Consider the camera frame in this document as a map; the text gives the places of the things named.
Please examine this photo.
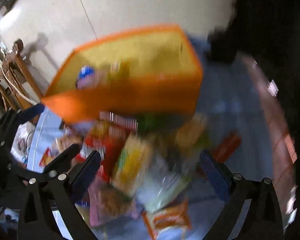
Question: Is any pink snack packet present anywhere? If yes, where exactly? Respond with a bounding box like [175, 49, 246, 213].
[88, 177, 133, 227]

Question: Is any blue snack bag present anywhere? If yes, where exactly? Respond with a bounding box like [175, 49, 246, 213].
[76, 66, 98, 89]

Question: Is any red chocolate bar wrapper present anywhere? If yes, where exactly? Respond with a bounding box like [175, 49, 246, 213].
[211, 132, 242, 163]

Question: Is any red snack bag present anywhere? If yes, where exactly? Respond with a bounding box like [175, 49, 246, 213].
[80, 121, 130, 183]

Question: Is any orange white snack packet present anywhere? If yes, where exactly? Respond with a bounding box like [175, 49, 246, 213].
[141, 200, 192, 239]

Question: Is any clear white candy bag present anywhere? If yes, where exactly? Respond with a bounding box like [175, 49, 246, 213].
[136, 155, 190, 213]

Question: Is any cracker pack green label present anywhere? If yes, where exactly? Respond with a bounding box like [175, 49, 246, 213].
[110, 134, 154, 197]

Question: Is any green snack packet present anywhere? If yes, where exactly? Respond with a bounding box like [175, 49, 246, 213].
[136, 113, 168, 132]

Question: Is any white plastic bag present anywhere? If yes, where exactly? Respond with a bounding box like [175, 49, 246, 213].
[11, 121, 36, 166]

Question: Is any brown wooden chair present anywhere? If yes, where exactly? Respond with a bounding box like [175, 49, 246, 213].
[0, 39, 43, 110]

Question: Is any pink patterned cloth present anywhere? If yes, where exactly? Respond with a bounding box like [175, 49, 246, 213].
[239, 54, 297, 218]

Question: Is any blue tablecloth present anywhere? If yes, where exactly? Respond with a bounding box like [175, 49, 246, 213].
[27, 35, 273, 239]

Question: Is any orange cardboard box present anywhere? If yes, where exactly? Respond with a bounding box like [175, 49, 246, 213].
[42, 24, 203, 124]

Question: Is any dark carved wooden furniture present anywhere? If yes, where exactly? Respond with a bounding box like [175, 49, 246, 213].
[207, 0, 300, 239]

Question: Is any white cable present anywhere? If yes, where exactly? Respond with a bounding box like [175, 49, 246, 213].
[1, 62, 39, 106]

